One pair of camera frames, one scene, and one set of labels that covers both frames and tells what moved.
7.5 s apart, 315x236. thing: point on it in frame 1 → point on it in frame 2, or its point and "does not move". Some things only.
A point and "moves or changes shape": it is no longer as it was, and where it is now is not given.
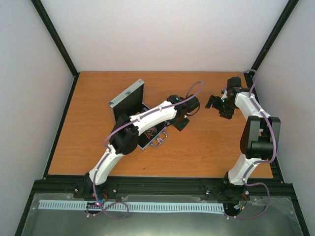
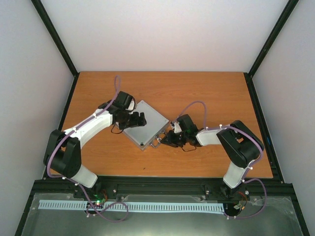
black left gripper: (181, 127) → (141, 123)
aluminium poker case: (130, 103) moves or changes shape
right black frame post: (285, 15) does not move
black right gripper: (228, 114) → (170, 140)
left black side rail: (75, 79) does not move
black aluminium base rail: (123, 185) does not move
